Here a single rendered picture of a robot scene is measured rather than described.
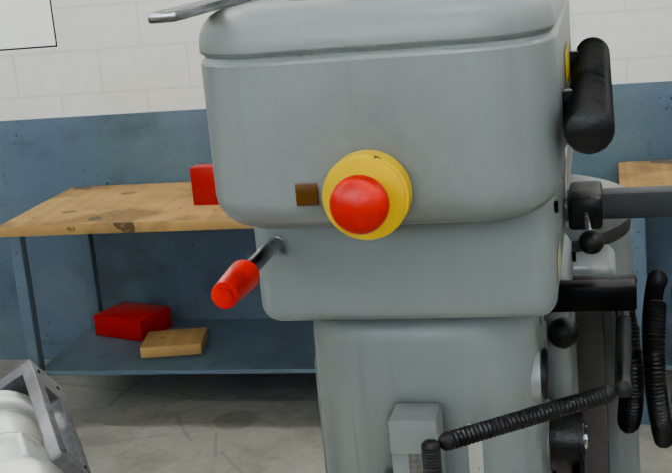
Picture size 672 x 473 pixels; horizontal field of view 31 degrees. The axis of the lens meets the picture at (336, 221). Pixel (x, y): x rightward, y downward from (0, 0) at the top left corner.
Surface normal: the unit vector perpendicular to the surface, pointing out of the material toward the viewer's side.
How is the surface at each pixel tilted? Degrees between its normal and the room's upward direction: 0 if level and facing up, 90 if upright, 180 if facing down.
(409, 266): 90
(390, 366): 90
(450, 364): 90
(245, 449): 0
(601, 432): 90
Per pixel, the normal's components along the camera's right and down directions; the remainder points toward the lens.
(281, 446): -0.09, -0.97
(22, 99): -0.21, 0.25
